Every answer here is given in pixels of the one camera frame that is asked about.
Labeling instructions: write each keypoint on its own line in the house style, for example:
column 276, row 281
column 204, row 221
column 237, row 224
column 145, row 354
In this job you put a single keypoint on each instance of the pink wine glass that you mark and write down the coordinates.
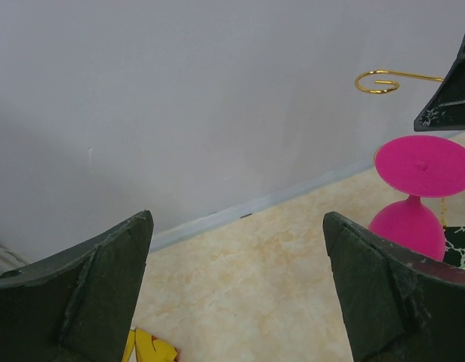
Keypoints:
column 420, row 167

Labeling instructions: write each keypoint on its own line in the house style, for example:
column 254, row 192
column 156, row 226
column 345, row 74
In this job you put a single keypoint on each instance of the gold wine glass rack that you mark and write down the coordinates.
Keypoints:
column 389, row 85

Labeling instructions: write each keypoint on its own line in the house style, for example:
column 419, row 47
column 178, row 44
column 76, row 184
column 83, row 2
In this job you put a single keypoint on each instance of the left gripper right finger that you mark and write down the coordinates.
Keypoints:
column 397, row 305

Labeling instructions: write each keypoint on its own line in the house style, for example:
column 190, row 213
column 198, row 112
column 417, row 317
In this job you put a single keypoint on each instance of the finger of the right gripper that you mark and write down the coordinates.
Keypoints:
column 446, row 109

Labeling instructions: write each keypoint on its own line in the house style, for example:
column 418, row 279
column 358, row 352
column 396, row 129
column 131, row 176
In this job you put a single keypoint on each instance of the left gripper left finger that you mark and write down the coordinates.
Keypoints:
column 76, row 305

